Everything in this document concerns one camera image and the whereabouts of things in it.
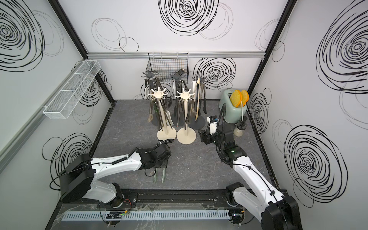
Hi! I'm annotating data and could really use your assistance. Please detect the dark grey rack stand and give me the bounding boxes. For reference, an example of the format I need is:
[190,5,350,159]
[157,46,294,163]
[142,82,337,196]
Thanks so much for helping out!
[189,77,206,130]
[171,73,189,126]
[141,71,168,128]

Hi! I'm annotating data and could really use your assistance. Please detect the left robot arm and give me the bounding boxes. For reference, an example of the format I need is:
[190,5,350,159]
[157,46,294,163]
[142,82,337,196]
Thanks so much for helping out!
[58,139,174,208]

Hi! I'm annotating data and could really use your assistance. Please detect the black wire basket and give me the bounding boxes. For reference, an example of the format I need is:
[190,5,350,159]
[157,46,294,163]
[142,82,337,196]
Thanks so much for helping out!
[145,52,189,83]

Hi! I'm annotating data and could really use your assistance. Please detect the cream rack stand front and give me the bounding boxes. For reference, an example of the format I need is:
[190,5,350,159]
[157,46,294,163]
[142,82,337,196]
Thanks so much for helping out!
[148,87,177,140]

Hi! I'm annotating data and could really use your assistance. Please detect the green tongs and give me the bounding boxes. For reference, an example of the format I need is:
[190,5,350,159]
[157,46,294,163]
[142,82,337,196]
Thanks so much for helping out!
[153,168,167,183]

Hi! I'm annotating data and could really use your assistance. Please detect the grey cable duct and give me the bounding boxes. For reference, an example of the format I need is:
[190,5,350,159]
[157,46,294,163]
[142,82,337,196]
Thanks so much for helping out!
[61,210,231,221]

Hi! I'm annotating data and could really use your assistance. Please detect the slim black tongs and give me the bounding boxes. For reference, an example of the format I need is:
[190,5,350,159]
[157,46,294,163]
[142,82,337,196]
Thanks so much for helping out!
[202,83,207,114]

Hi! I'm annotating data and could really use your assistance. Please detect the dark cylinder in basket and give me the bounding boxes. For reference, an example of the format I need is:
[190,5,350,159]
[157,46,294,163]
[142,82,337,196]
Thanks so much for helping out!
[176,69,185,78]

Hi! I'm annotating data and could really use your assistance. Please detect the slim steel tweezers tongs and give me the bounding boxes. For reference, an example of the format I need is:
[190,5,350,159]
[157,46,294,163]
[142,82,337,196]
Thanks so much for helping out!
[186,99,196,124]

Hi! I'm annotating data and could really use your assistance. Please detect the cream rack stand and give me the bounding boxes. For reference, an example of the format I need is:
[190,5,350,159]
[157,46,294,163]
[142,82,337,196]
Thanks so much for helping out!
[176,87,196,145]
[148,87,177,140]

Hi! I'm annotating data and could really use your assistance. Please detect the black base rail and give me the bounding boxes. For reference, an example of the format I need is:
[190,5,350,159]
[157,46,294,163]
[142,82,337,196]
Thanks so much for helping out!
[57,189,288,208]

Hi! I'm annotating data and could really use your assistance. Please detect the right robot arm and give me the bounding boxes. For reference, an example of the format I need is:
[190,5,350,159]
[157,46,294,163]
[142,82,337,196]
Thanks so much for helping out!
[198,104,302,230]

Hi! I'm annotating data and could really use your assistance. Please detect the small glass jar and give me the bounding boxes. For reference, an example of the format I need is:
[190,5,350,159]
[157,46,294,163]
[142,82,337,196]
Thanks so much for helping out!
[233,116,248,137]

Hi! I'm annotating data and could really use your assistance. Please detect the white wire shelf basket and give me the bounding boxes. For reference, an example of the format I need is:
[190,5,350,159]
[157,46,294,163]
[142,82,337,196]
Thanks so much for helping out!
[43,60,101,119]

